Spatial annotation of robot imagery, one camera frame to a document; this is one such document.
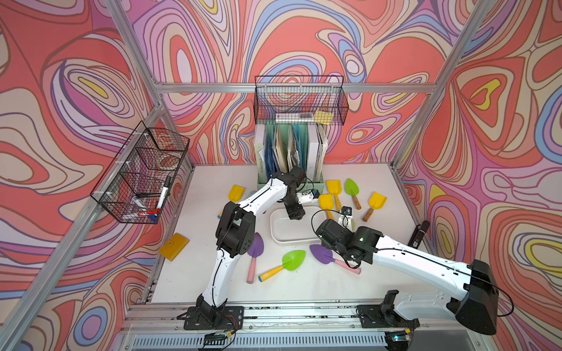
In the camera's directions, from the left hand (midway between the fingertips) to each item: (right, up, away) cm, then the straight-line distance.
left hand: (298, 209), depth 94 cm
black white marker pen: (-45, +8, -26) cm, 52 cm away
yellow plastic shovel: (+19, +9, +14) cm, 26 cm away
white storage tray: (-7, -9, -1) cm, 11 cm away
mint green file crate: (-6, +28, +5) cm, 29 cm away
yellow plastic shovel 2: (+15, +2, +10) cm, 18 cm away
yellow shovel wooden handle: (+32, -3, +4) cm, 33 cm away
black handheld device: (+51, -10, -3) cm, 52 cm away
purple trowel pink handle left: (-18, -16, -5) cm, 25 cm away
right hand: (+13, -10, -16) cm, 23 cm away
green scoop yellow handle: (-3, -20, -8) cm, 21 cm away
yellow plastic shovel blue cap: (-30, +7, +13) cm, 34 cm away
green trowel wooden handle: (+28, +2, +7) cm, 29 cm away
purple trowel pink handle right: (+10, -18, -7) cm, 22 cm away
